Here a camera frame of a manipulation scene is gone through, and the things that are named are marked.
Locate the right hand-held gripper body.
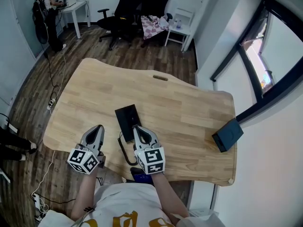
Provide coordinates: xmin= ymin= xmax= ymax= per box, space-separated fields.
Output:
xmin=134 ymin=141 xmax=165 ymax=175

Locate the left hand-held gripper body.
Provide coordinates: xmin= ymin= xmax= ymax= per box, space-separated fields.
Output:
xmin=67 ymin=144 xmax=106 ymax=175

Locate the black telephone handset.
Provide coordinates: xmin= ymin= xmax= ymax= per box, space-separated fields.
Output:
xmin=129 ymin=166 xmax=153 ymax=183

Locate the black telephone base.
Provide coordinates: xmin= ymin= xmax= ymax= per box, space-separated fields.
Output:
xmin=115 ymin=104 xmax=143 ymax=143

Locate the person's right forearm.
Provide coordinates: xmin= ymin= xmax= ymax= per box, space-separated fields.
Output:
xmin=151 ymin=172 xmax=190 ymax=225

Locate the person's left forearm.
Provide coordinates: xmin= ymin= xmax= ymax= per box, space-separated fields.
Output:
xmin=70 ymin=170 xmax=101 ymax=222

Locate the white power strip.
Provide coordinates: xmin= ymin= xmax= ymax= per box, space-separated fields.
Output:
xmin=31 ymin=193 xmax=43 ymax=210
xmin=46 ymin=97 xmax=57 ymax=111

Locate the person's white printed shirt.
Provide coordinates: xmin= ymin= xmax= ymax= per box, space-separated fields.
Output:
xmin=44 ymin=182 xmax=227 ymax=227

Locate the black rectangular box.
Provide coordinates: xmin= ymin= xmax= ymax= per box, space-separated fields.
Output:
xmin=211 ymin=118 xmax=244 ymax=153

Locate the pink checkered cloth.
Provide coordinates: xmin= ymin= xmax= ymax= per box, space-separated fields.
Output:
xmin=140 ymin=15 xmax=170 ymax=41

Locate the white side table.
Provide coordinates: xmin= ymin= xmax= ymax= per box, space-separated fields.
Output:
xmin=164 ymin=7 xmax=195 ymax=52

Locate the black office chair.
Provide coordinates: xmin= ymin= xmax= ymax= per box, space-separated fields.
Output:
xmin=97 ymin=0 xmax=143 ymax=51
xmin=139 ymin=0 xmax=174 ymax=49

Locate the black backpack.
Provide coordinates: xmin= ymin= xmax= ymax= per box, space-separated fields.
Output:
xmin=32 ymin=0 xmax=52 ymax=44

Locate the open laptop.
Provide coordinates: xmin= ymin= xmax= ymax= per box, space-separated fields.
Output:
xmin=57 ymin=0 xmax=77 ymax=9

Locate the black coiled telephone cord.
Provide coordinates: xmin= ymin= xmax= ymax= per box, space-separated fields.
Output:
xmin=117 ymin=131 xmax=138 ymax=166

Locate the black floor cable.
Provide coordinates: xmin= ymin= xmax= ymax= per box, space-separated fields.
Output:
xmin=43 ymin=41 xmax=59 ymax=101

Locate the black window frame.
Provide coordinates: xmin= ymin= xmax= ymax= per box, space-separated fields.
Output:
xmin=210 ymin=0 xmax=303 ymax=123

